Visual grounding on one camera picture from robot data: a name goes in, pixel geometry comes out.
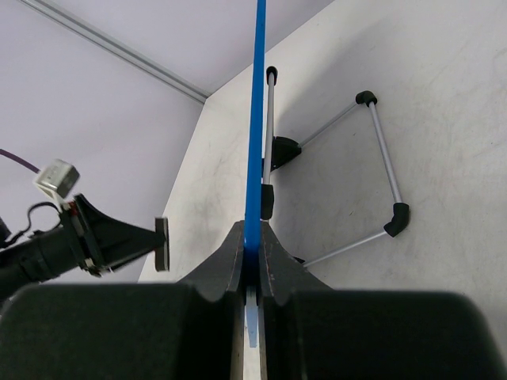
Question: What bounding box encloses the red bone-shaped eraser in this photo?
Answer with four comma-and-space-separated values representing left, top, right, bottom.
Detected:
154, 217, 170, 272

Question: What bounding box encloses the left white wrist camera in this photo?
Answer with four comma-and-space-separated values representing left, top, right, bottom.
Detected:
33, 159, 80, 200

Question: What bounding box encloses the silver whiteboard stand frame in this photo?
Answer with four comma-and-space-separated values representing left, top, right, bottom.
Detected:
261, 66, 410, 268

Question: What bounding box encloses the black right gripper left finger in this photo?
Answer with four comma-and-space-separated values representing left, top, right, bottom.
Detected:
1, 222, 244, 379

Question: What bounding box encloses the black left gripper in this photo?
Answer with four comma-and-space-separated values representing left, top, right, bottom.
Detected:
59, 194, 158, 277

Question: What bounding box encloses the blue framed whiteboard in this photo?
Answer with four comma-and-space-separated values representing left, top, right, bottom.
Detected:
243, 0, 267, 380

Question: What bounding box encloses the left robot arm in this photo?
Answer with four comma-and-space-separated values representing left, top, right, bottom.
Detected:
1, 194, 169, 302

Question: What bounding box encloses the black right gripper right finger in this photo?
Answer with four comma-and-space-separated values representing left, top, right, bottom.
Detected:
259, 223, 506, 379

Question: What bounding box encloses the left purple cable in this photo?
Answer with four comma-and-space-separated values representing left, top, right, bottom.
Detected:
0, 149, 40, 175

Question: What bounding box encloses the left aluminium frame post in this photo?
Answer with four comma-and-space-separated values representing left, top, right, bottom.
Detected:
21, 0, 211, 105

